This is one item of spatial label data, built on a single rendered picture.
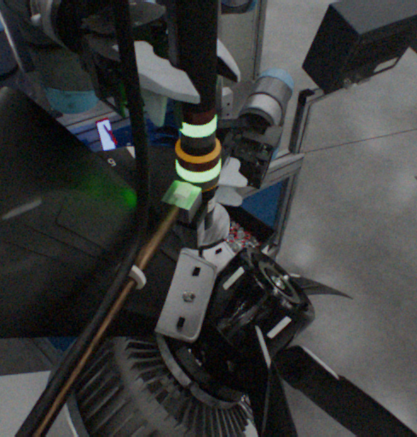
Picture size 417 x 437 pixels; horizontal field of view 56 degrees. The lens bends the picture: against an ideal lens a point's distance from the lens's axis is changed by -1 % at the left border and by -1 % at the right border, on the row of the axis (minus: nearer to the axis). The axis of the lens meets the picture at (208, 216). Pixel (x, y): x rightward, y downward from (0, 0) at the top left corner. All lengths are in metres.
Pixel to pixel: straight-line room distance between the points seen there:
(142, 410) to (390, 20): 0.92
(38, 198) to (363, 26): 0.82
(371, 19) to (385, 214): 1.44
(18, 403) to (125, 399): 0.13
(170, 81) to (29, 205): 0.15
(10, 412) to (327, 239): 1.79
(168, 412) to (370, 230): 1.86
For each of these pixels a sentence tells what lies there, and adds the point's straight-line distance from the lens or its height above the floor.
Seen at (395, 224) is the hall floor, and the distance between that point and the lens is 2.29.
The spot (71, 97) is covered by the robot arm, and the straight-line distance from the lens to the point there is 0.59.
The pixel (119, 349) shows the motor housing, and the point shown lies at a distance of 0.51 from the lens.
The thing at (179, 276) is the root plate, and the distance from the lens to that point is 0.43.
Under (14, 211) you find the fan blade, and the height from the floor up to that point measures 1.40.
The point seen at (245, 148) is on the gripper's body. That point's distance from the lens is 0.67.
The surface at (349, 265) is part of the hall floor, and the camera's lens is 2.05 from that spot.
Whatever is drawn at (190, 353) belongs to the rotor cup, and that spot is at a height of 1.21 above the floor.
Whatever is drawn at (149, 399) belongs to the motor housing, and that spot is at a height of 1.19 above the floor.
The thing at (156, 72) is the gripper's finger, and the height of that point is 1.47.
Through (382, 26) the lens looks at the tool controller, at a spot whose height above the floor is 1.23.
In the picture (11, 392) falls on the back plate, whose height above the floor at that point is 1.17.
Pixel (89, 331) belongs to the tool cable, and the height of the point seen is 1.37.
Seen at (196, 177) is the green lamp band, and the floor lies 1.37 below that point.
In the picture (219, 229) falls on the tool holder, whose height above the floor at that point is 1.27.
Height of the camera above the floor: 1.64
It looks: 51 degrees down
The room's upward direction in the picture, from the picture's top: straight up
